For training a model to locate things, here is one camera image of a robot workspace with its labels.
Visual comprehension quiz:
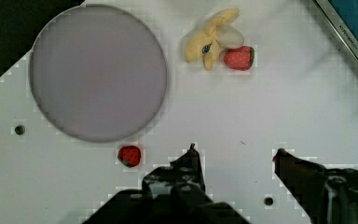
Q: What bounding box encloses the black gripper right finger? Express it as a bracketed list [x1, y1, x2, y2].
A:
[272, 148, 358, 224]

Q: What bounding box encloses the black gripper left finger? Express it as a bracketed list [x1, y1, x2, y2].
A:
[83, 145, 249, 224]

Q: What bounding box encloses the small red plush strawberry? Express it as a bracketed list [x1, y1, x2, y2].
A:
[117, 146, 142, 167]

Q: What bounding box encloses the round grey plate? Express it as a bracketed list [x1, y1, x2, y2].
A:
[29, 4, 168, 143]

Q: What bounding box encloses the pink plush strawberry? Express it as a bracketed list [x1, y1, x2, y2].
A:
[223, 46, 255, 71]

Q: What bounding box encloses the yellow plush banana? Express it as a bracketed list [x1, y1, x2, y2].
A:
[184, 8, 244, 71]

